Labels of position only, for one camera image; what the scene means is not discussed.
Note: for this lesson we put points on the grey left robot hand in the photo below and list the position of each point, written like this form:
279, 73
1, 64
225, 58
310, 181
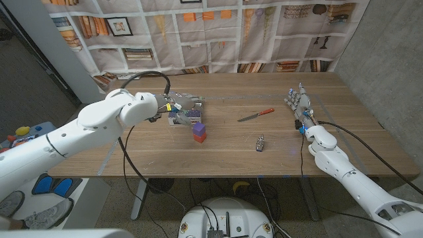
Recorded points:
180, 100

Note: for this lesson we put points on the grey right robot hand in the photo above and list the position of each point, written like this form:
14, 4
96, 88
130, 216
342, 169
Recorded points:
302, 105

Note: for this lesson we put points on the purple magnetic block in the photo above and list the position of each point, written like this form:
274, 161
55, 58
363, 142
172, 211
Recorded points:
199, 128

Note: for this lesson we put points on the red magnetic block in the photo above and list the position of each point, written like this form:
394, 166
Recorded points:
200, 139

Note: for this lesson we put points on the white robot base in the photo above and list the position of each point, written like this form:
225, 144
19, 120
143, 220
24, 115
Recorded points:
231, 215

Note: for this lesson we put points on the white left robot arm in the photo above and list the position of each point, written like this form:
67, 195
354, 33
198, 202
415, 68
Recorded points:
82, 129

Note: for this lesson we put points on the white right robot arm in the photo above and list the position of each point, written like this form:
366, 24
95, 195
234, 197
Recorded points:
357, 185

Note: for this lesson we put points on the small metallic toy piece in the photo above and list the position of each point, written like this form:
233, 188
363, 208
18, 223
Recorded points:
260, 143

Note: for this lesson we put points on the small blue toy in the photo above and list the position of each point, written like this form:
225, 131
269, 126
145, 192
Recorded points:
38, 128

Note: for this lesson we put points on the yellow toy lemon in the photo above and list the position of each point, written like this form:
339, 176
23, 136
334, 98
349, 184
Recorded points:
22, 131

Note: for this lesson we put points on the orange toy fruit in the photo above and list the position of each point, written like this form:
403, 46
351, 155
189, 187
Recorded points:
20, 143

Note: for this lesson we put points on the small red toy fruit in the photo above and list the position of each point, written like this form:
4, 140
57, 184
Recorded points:
11, 138

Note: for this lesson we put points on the Peanuts puzzle box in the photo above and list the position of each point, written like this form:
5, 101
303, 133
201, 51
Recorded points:
195, 114

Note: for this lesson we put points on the white power strip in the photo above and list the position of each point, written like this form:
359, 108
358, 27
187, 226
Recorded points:
124, 77

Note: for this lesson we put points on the printed bookshelf backdrop cloth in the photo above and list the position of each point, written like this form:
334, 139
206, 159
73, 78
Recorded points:
205, 39

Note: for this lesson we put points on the black round floor object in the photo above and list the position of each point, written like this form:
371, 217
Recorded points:
161, 185

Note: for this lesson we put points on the metal table leg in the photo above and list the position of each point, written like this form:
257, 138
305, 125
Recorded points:
309, 198
138, 198

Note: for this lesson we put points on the yellow banana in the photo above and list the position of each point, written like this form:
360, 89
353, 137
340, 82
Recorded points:
240, 185

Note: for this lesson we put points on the white pedal board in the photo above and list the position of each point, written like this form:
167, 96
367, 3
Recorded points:
89, 201

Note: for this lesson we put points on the grey-blue storage box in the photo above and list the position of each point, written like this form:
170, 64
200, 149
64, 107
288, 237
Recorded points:
46, 129

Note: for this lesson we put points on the blue foot pedal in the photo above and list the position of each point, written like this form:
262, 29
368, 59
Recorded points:
43, 185
63, 187

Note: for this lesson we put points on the grey sneaker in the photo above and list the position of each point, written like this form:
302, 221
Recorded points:
11, 203
48, 215

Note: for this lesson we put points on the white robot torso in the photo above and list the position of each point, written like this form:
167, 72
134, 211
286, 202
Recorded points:
66, 234

